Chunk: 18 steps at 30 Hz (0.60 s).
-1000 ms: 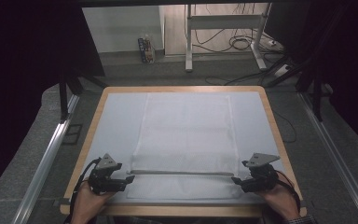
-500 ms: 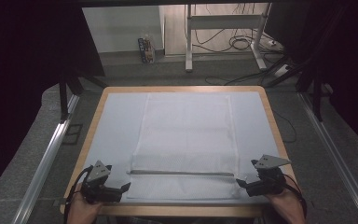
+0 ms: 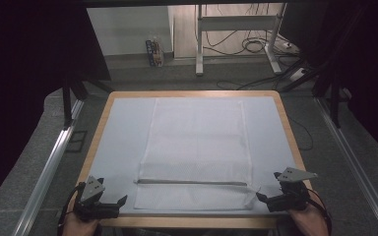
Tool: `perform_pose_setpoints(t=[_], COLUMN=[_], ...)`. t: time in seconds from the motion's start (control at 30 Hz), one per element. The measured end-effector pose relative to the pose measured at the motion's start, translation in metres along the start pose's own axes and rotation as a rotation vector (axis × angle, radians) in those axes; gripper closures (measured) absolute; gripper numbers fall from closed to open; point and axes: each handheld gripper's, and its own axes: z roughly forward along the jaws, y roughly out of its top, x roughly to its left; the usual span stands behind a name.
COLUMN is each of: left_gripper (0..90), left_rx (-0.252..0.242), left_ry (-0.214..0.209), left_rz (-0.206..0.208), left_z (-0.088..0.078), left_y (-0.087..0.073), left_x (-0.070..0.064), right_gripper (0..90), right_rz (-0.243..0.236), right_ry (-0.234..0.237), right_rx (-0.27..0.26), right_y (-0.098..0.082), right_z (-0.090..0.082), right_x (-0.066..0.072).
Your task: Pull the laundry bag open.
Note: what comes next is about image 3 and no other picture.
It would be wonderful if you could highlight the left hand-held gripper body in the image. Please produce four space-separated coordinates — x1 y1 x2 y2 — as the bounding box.
73 175 120 221

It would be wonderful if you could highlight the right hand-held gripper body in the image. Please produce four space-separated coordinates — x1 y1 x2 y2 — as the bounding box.
266 166 319 213

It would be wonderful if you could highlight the white mesh laundry bag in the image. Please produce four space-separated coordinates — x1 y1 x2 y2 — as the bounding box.
133 97 261 211

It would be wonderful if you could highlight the person's left hand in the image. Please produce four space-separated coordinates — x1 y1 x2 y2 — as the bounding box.
61 212 99 236

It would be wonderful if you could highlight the person's right hand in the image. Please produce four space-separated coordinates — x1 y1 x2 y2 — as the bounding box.
287 206 330 236

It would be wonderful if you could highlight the light grey table mat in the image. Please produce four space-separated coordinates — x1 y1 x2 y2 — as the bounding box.
88 95 298 217

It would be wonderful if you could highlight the black metal stand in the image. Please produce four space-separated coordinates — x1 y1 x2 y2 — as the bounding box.
61 77 114 130
279 57 343 130

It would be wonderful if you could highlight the white power strip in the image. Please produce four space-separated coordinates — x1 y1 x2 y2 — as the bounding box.
288 67 310 83

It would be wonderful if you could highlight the black curtain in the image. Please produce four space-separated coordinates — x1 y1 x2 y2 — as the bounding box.
0 0 112 213
280 0 378 165

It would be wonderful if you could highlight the blue carton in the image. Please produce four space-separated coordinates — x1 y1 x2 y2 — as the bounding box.
145 38 164 69

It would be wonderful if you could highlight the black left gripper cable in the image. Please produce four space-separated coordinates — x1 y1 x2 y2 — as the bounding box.
57 181 87 236

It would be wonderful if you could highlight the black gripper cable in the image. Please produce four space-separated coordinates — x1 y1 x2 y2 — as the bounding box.
305 187 333 236
57 181 87 236

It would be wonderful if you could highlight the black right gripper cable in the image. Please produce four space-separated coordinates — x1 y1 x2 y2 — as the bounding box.
305 187 333 236

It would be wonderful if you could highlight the aluminium floor rail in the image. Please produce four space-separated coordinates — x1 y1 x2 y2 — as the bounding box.
12 98 86 236
313 96 378 236

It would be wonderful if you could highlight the thin black floor cable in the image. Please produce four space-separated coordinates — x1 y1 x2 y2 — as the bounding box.
287 115 315 152

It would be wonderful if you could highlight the tangle of black cables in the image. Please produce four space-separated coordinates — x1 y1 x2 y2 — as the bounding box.
203 3 301 57

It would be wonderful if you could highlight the white metal desk frame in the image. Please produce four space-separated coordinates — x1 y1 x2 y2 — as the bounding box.
195 3 288 77

